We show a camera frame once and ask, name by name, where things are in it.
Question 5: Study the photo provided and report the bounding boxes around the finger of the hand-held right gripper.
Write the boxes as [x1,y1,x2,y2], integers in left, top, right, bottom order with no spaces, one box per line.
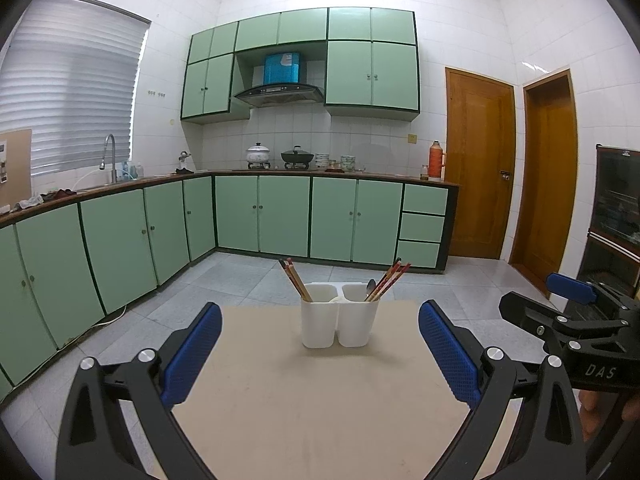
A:
[546,272,640,318]
[499,291,632,346]

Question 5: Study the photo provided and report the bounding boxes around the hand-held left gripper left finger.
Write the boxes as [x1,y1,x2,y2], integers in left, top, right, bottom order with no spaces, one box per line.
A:
[56,301,223,480]

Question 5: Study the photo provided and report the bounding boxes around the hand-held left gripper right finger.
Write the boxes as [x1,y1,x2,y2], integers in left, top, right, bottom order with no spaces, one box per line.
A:
[418,300,586,480]

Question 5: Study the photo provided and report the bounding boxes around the white plastic utensil container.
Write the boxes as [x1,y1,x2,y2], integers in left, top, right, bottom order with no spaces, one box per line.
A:
[300,282,343,349]
[337,283,381,348]

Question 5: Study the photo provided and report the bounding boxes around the group of chopsticks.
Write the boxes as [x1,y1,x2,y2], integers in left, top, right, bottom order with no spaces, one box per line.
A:
[364,258,400,303]

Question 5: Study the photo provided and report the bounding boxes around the person's right hand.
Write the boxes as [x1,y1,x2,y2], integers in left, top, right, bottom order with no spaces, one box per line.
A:
[579,387,640,443]

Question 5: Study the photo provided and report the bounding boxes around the black glass-front cabinet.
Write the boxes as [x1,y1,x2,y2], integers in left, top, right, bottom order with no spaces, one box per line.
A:
[575,144,640,306]

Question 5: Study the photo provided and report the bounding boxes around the green cabinet drawer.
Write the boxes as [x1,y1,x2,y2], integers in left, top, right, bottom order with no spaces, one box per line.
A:
[399,213,445,243]
[396,241,441,269]
[401,183,449,215]

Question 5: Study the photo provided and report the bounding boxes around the green lower kitchen cabinets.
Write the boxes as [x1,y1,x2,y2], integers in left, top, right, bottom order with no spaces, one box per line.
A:
[0,172,460,403]

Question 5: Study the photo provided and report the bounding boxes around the green kitchen cabinets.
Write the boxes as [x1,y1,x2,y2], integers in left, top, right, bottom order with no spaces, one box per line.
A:
[0,172,460,403]
[180,7,421,123]

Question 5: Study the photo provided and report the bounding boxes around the orange thermos flask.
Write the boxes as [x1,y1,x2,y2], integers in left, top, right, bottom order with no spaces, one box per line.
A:
[427,141,447,181]

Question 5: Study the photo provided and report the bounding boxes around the white lidded pot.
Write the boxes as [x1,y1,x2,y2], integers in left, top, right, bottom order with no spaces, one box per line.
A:
[246,142,272,168]

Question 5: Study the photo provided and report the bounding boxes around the brown kitchen countertop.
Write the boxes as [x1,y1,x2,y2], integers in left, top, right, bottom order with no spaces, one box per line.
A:
[0,168,460,227]

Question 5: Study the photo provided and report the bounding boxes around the crumpled cloth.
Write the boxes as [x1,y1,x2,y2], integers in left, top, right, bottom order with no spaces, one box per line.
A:
[15,187,76,211]

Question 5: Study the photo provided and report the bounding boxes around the metal sink faucet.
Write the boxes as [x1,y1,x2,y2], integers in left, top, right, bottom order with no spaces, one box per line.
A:
[99,134,118,183]

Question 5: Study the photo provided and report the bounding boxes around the black wok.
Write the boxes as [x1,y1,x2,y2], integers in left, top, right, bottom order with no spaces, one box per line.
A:
[280,146,316,168]

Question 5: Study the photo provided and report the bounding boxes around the brown cork board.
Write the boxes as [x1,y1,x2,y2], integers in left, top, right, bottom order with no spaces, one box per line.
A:
[0,129,32,213]

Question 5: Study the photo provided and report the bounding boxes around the black range hood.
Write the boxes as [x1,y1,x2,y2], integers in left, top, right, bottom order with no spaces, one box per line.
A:
[232,51,325,108]

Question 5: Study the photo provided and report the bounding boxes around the green upper kitchen cabinets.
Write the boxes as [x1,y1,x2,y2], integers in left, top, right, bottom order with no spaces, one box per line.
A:
[180,7,421,123]

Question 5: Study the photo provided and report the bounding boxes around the white window blind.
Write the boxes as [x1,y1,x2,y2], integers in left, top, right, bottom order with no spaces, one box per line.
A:
[0,0,152,181]

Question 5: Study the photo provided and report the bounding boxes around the white floor cable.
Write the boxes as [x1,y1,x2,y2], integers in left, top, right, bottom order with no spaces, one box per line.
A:
[65,304,127,347]

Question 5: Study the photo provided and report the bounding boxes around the wooden door with handle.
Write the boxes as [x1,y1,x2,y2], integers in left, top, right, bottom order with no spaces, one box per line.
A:
[445,66,516,261]

